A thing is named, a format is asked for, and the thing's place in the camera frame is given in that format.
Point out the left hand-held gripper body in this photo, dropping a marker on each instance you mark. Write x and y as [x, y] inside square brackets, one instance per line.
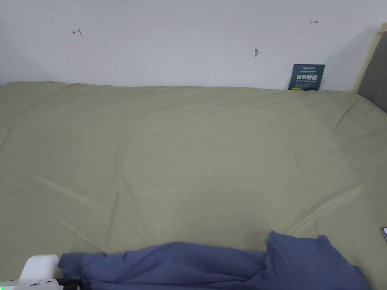
[36, 272]

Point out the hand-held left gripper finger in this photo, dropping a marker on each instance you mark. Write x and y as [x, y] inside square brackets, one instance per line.
[68, 284]

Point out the dark blue shirt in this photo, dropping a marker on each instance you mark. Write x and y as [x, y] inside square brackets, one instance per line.
[193, 269]

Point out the bed with pale green sheet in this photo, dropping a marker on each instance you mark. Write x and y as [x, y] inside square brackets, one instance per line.
[181, 157]

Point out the dark blue sign card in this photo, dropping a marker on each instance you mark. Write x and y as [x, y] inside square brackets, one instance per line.
[306, 77]

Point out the phone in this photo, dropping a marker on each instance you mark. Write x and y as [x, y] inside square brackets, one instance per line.
[385, 233]

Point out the grey padded headboard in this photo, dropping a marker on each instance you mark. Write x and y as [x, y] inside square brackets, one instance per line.
[375, 75]

